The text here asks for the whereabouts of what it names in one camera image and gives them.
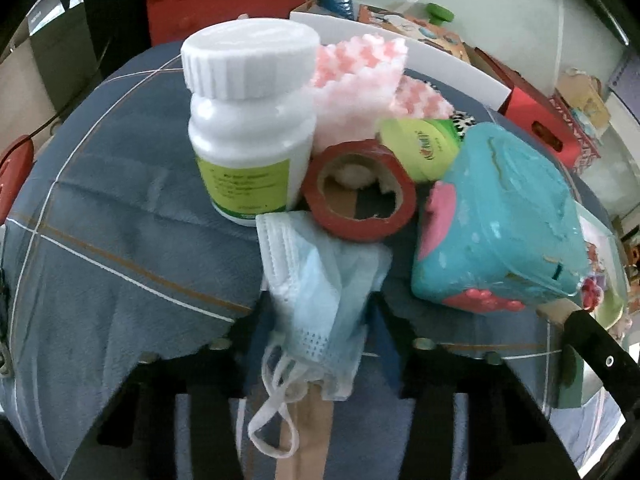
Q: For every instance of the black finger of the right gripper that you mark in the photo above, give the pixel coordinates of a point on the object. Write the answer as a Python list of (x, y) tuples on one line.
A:
[(586, 342)]

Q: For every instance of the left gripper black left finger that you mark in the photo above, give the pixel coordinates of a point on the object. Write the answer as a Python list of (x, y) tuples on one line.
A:
[(136, 435)]

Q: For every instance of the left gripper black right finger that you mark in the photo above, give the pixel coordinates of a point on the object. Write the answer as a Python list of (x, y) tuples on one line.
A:
[(507, 435)]

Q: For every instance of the blue face mask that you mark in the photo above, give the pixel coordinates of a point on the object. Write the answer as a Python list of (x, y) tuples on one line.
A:
[(319, 287)]

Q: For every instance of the green tissue pack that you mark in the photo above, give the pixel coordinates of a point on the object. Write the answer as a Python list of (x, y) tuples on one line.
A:
[(424, 147)]

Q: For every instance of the leopard print scrunchie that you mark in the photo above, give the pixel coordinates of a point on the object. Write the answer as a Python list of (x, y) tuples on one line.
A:
[(462, 122)]

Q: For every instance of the pink white fluffy cloth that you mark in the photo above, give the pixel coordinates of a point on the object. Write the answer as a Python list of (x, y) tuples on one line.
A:
[(360, 82)]

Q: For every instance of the green microfiber cloth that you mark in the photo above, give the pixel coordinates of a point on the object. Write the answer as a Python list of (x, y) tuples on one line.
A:
[(610, 310)]

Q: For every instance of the red pink pipe cleaner bundle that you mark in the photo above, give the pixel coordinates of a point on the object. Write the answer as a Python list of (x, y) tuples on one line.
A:
[(594, 284)]

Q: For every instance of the teal white tray box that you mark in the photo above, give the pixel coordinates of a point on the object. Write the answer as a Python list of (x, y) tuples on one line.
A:
[(578, 383)]

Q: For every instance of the teal toy treasure box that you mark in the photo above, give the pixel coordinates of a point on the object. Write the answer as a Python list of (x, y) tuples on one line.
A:
[(500, 230)]

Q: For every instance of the blue plaid tablecloth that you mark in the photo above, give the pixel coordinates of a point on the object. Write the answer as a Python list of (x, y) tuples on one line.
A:
[(113, 251)]

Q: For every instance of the red tape roll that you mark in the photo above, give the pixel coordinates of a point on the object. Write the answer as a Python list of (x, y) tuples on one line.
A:
[(359, 191)]

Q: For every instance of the red patterned box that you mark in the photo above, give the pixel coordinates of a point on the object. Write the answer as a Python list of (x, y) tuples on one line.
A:
[(583, 149)]

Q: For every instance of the red gift box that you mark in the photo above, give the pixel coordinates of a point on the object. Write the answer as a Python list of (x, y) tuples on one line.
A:
[(533, 112)]

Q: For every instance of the beige paper gift bag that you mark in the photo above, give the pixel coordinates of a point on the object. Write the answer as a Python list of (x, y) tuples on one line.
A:
[(584, 92)]

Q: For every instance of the red stool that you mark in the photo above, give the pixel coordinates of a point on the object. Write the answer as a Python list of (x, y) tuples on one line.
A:
[(16, 164)]

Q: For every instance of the white medicine bottle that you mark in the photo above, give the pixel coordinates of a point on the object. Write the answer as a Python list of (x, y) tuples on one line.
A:
[(252, 118)]

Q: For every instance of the green dumbbell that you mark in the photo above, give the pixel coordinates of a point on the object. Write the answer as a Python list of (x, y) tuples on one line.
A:
[(438, 15)]

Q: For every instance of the orange toy box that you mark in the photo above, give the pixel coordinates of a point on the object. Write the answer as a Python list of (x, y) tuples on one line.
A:
[(414, 28)]

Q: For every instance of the black cabinet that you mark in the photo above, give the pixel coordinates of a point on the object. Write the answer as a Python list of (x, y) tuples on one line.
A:
[(63, 50)]

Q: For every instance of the white foam board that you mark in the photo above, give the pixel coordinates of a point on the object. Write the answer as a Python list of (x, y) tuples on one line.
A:
[(466, 87)]

